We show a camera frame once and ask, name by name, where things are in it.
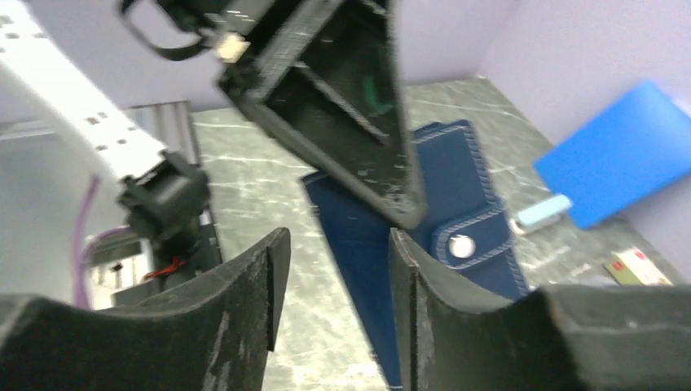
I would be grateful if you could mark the blue board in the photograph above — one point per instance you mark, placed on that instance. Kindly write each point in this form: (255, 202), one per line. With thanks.
(636, 147)

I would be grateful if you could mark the light blue eraser stick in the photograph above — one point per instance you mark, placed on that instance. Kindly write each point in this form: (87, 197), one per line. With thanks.
(540, 215)

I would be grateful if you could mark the small red white box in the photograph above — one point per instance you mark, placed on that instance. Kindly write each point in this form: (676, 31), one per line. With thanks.
(633, 267)

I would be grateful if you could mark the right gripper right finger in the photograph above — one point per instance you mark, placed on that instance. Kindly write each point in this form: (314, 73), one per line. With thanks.
(454, 335)

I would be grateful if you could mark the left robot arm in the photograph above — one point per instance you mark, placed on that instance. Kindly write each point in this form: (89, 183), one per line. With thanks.
(160, 189)

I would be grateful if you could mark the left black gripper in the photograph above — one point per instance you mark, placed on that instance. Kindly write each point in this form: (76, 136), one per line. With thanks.
(318, 77)

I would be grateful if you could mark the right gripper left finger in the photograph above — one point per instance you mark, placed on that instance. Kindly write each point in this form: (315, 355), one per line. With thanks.
(213, 332)

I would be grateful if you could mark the dark blue card holder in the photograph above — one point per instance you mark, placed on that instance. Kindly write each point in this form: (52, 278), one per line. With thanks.
(465, 228)

